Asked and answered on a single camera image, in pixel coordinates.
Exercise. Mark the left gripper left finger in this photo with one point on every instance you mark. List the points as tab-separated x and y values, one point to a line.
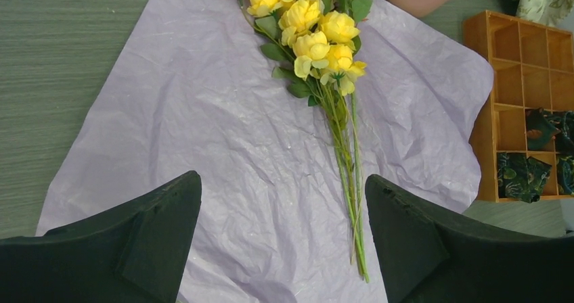
133	252

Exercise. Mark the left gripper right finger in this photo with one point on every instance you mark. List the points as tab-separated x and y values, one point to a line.
428	253

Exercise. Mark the purple wrapping paper sheet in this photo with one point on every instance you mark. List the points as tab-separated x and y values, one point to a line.
191	91

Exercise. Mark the yellow flower bunch stems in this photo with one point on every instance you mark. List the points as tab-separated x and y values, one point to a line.
315	51

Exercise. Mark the dark green rolled ribbon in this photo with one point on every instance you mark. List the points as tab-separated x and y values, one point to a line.
564	167

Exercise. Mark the black rolled ribbon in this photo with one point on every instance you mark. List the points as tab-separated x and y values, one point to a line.
564	140

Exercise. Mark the orange compartment tray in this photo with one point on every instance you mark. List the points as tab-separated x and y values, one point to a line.
532	69

